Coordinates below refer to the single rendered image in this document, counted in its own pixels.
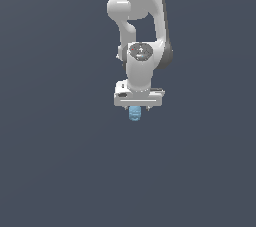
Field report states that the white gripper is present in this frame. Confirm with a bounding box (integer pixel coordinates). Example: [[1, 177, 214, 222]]
[[113, 79, 165, 112]]

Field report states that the light blue ribbed object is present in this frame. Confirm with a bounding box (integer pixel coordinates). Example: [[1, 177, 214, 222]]
[[128, 105, 142, 122]]

